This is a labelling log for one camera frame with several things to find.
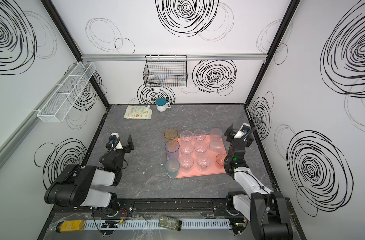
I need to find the pink small glass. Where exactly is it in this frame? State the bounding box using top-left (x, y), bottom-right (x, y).
top-left (215, 154), bottom-right (226, 168)

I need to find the short clear glass front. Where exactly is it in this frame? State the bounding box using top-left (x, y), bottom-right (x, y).
top-left (209, 141), bottom-right (225, 153)

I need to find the frosted textured glass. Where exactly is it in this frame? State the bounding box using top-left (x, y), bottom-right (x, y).
top-left (210, 128), bottom-right (223, 142)

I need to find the pink tray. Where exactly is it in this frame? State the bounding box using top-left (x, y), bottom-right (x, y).
top-left (165, 138), bottom-right (226, 179)

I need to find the blue glass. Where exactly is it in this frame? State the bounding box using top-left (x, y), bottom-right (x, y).
top-left (165, 140), bottom-right (180, 160)

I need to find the amber glass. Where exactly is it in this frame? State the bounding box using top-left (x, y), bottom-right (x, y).
top-left (164, 128), bottom-right (178, 141)

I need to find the teal glass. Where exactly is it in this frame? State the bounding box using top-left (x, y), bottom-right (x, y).
top-left (165, 159), bottom-right (180, 178)

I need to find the clear tall glass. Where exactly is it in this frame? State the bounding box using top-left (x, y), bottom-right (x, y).
top-left (179, 156), bottom-right (194, 173)

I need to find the clear faceted glass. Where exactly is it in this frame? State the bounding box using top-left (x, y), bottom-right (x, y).
top-left (180, 131), bottom-right (193, 144)

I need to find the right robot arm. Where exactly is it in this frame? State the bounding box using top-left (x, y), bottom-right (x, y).
top-left (223, 129), bottom-right (293, 240)

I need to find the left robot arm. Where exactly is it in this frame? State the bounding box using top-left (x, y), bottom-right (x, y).
top-left (44, 133), bottom-right (135, 211)

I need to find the organic sugar pouch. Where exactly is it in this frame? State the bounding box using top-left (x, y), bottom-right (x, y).
top-left (124, 106), bottom-right (152, 120)

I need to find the white cup teal lid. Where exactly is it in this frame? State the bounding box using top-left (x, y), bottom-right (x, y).
top-left (155, 98), bottom-right (171, 112)

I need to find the yellow liquid bottle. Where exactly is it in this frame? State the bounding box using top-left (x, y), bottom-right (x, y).
top-left (55, 220), bottom-right (86, 233)

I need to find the clear green bottle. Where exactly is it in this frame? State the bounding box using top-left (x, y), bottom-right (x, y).
top-left (158, 216), bottom-right (182, 232)

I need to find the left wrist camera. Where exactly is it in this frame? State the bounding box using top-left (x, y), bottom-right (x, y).
top-left (106, 133), bottom-right (123, 150)

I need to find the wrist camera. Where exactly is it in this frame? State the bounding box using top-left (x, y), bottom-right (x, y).
top-left (234, 123), bottom-right (251, 139)
top-left (106, 133), bottom-right (123, 150)

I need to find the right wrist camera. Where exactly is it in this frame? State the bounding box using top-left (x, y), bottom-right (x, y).
top-left (234, 123), bottom-right (251, 139)

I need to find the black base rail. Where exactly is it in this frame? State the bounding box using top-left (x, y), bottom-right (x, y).
top-left (51, 197), bottom-right (294, 217)

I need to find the white cable duct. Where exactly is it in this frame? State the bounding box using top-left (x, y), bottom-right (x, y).
top-left (84, 219), bottom-right (231, 231)

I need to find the white wire shelf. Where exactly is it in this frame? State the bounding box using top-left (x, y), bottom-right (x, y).
top-left (37, 62), bottom-right (96, 123)

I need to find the black wire basket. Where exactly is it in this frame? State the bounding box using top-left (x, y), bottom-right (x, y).
top-left (142, 55), bottom-right (188, 88)

